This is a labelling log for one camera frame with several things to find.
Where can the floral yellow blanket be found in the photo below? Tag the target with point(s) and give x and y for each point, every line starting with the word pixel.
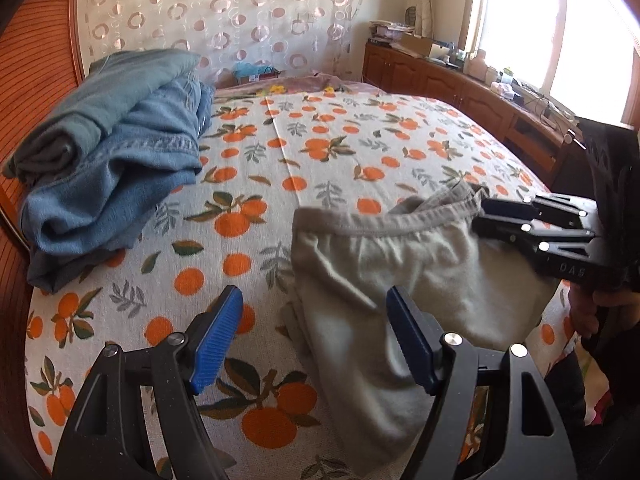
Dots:
pixel 315 82

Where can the grey green pants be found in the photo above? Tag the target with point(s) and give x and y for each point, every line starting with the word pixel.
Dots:
pixel 371 292

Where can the circle pattern sheer curtain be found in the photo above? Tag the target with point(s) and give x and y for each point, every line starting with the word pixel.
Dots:
pixel 296 37

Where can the folded blue jeans stack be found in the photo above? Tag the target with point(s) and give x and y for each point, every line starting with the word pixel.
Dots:
pixel 98 165

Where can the cardboard box on cabinet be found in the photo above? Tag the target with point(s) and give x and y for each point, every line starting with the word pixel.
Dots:
pixel 423 46

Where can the person right hand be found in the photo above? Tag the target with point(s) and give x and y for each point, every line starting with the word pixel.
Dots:
pixel 604 313

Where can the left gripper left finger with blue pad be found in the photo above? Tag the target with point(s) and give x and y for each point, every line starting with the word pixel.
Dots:
pixel 105 436

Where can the white plastic jug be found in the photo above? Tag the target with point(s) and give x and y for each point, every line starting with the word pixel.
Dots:
pixel 475 65

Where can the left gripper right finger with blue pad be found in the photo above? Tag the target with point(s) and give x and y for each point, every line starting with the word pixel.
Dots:
pixel 523 435

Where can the orange print bed sheet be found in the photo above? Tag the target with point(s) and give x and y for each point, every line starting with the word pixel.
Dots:
pixel 262 158

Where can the long wooden sideboard cabinet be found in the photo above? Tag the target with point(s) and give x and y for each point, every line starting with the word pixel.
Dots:
pixel 539 146

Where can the stack of papers on cabinet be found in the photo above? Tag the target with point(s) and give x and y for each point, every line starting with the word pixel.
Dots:
pixel 387 31

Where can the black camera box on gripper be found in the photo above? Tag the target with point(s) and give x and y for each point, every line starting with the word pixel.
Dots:
pixel 612 152

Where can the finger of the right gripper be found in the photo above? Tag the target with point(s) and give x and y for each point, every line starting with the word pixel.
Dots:
pixel 563 211
pixel 562 236

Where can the wooden slatted headboard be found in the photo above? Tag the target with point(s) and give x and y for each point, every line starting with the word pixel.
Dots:
pixel 40 64

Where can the blue item on box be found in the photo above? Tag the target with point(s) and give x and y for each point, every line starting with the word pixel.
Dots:
pixel 244 72

